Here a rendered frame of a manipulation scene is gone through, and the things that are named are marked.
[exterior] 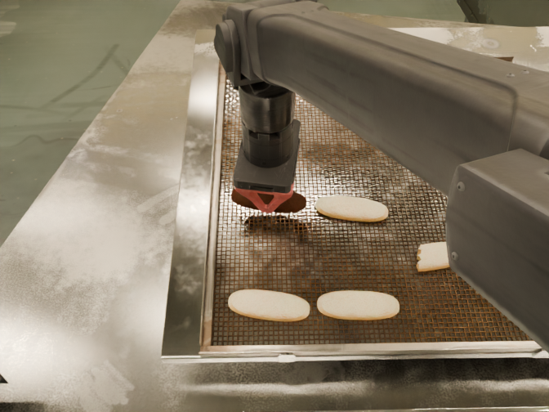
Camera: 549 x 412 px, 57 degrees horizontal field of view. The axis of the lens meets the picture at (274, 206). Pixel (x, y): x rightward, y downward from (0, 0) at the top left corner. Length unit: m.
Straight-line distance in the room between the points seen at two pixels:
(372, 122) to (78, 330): 0.56
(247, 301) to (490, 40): 0.66
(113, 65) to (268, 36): 2.55
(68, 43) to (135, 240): 2.48
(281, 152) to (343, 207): 0.17
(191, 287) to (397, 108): 0.45
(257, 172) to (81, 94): 2.23
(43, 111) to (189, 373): 2.14
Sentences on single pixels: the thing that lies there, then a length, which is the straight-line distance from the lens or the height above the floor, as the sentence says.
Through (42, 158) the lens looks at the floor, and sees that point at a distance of 2.41.
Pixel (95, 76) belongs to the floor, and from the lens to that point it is 2.87.
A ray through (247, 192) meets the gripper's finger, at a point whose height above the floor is 1.02.
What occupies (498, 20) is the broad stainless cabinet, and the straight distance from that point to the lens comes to 2.75.
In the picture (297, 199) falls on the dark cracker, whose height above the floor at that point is 0.96.
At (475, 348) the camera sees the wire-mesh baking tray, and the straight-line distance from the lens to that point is 0.64.
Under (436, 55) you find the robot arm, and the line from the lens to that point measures 0.25.
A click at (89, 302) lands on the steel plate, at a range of 0.77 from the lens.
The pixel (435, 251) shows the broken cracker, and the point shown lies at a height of 0.92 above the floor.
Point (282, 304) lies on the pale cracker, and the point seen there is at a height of 0.91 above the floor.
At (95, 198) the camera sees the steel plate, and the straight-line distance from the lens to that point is 0.91.
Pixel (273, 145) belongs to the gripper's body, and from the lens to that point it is 0.54.
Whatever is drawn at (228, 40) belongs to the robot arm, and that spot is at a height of 1.22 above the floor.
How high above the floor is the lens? 1.43
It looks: 46 degrees down
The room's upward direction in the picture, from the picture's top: straight up
